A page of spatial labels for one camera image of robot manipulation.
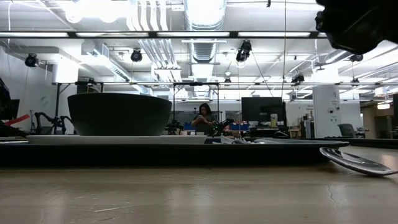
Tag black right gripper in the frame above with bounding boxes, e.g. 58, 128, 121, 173
315, 0, 398, 56

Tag black round bowl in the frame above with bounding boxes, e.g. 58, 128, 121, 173
67, 92, 173, 137

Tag black plastic serving tray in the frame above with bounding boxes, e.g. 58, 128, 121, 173
0, 138, 350, 167

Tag white column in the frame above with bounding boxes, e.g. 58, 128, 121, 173
312, 85, 342, 139

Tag grey background chair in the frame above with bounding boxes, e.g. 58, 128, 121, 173
337, 123, 357, 139

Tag black background monitor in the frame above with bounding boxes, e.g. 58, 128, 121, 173
241, 96, 287, 127

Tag person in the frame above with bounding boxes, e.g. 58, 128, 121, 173
190, 103, 217, 136

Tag black background robot arms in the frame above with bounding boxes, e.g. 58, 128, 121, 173
33, 111, 75, 135

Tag red strip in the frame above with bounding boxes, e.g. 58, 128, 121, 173
4, 114, 30, 127

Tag thin hanging cable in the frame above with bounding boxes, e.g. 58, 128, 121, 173
280, 0, 287, 99

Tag green-handled metal spoon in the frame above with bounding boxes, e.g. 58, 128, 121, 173
319, 146, 398, 178

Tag silver ceiling air duct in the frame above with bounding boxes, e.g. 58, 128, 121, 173
184, 0, 228, 98

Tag black aluminium rig frame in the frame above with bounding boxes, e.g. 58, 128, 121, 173
0, 30, 327, 39

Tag black wall screen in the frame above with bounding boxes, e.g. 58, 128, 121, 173
5, 99, 21, 121

